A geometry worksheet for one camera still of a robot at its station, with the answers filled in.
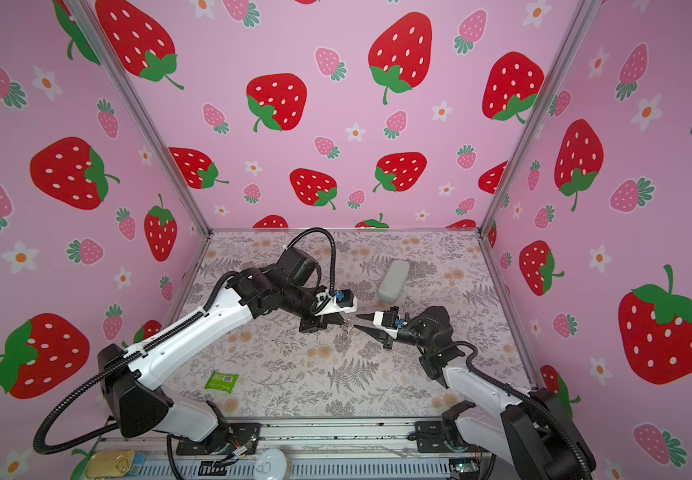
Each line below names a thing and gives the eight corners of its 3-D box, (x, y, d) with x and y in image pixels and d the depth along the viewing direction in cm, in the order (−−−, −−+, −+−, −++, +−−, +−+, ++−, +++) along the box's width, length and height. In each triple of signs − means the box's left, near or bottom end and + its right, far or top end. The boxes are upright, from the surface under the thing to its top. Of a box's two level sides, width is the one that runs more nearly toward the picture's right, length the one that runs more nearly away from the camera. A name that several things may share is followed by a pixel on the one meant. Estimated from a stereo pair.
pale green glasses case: (375, 298, 103) (375, 291, 100) (390, 264, 113) (392, 256, 110) (395, 306, 101) (397, 299, 98) (409, 270, 111) (411, 262, 108)
